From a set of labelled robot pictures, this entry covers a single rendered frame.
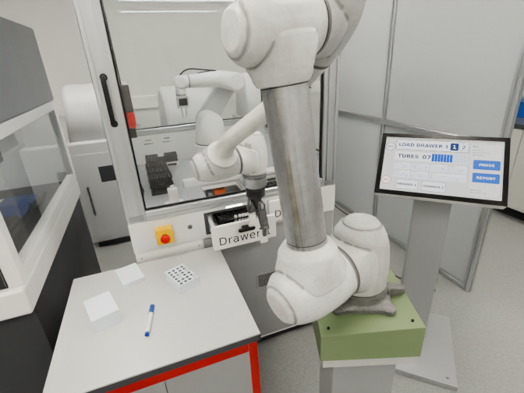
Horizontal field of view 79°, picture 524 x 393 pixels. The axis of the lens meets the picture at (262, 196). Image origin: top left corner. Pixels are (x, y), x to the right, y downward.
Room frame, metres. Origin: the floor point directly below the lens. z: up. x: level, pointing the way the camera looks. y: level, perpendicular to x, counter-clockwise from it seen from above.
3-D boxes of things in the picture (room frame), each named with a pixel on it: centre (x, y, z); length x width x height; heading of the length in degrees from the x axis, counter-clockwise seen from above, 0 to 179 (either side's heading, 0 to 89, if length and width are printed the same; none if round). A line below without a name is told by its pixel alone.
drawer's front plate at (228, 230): (1.23, 0.08, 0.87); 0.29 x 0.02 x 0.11; 109
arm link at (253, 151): (1.14, 0.03, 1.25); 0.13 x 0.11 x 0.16; 121
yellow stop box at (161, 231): (1.24, 0.44, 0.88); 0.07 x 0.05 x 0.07; 109
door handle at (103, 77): (1.20, 0.53, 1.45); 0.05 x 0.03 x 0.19; 19
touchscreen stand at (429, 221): (1.38, -0.81, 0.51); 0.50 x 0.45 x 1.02; 155
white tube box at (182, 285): (1.05, 0.34, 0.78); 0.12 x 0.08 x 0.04; 42
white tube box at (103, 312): (0.88, 0.58, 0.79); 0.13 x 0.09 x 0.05; 37
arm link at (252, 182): (1.15, 0.02, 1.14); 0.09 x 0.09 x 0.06
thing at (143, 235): (1.83, 0.25, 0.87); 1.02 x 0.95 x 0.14; 109
